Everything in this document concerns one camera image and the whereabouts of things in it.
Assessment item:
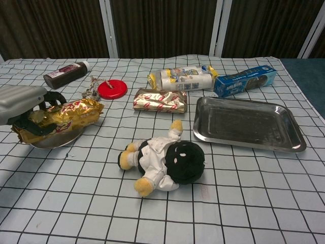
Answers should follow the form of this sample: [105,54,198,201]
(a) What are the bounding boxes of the gold snack pack red print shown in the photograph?
[133,87,188,113]

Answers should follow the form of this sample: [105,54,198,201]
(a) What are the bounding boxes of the white yellow snack package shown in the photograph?
[148,65,219,92]

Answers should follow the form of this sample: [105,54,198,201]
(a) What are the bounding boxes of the white black checkered tablecloth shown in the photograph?
[0,54,325,244]

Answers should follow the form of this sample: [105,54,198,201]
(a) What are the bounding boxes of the red round disc lid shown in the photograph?
[97,79,128,100]

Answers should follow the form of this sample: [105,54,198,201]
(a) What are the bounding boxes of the dark purple juice bottle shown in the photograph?
[43,60,91,89]

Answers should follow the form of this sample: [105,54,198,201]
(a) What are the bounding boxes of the rectangular steel tray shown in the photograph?
[193,96,307,153]

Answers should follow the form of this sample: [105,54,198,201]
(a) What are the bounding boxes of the blue cookie box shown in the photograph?
[213,65,278,99]

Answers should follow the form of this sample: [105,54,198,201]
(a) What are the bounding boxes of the tangled twine string bundle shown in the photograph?
[80,75,102,101]

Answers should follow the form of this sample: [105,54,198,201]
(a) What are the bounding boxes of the gold foil snack bag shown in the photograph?
[11,98,105,144]

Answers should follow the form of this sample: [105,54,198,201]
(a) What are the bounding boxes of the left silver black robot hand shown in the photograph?
[0,85,66,137]

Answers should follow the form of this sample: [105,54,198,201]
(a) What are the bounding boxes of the brown folding screen white frames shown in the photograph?
[0,0,325,60]

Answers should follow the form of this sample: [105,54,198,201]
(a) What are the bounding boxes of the cow plush toy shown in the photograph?
[117,119,206,198]

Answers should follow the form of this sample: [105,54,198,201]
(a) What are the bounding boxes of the round steel plate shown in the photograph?
[30,124,87,149]

